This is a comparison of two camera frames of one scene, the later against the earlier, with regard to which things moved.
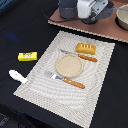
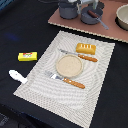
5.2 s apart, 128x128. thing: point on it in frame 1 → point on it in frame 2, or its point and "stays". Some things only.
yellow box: (27, 56) stays
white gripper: (90, 11) → (93, 2)
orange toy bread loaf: (88, 49) stays
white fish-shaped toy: (17, 76) stays
